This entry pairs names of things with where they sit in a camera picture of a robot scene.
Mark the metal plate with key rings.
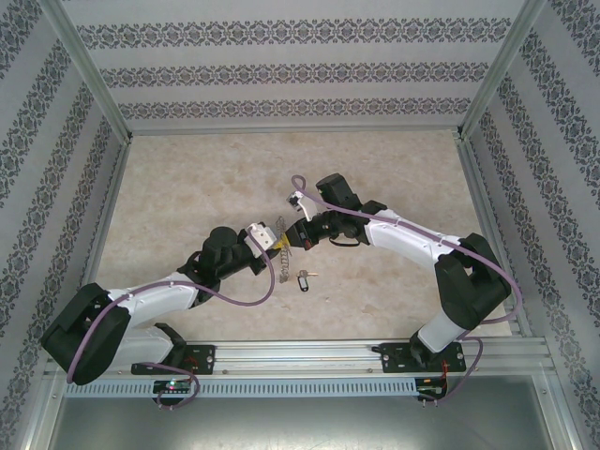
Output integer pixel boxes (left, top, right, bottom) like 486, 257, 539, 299
274, 215, 294, 285

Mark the key with black tag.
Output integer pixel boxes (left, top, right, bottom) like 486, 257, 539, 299
294, 268, 320, 294

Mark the aluminium left side beam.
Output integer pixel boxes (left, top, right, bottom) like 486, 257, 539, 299
77, 138, 135, 292

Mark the aluminium beam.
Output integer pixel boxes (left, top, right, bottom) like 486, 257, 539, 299
457, 135, 524, 341
77, 138, 135, 292

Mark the aluminium right side beam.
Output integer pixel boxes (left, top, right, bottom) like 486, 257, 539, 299
457, 135, 524, 341

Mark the left controller circuit board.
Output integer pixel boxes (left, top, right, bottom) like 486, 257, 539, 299
153, 379, 194, 395

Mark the controller circuit board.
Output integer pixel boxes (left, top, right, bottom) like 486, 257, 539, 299
153, 379, 194, 395
416, 377, 450, 402

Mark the grey metal sheet panel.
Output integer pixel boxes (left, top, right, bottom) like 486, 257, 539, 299
46, 374, 571, 450

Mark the right controller circuit board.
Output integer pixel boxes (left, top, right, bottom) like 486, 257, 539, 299
416, 377, 450, 402

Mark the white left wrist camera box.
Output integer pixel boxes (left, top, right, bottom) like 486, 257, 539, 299
243, 221, 278, 259

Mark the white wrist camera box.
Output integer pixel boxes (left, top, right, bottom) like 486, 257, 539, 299
243, 221, 278, 259
284, 189, 314, 222

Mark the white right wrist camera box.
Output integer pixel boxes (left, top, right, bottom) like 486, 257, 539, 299
284, 189, 314, 222

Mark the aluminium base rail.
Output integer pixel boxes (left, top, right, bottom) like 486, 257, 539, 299
44, 340, 550, 377

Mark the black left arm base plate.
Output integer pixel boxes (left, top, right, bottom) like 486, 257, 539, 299
130, 344, 218, 377

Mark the perforated grey cable duct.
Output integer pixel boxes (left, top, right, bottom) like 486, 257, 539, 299
65, 378, 418, 399

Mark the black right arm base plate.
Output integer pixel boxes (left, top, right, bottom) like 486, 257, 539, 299
378, 341, 468, 375

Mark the aluminium right frame post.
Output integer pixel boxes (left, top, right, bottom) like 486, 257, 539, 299
457, 0, 549, 140

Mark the aluminium frame post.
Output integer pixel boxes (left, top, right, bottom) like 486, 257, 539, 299
457, 0, 549, 140
37, 0, 135, 142

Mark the aluminium left frame post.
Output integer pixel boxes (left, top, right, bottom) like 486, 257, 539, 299
37, 0, 135, 142

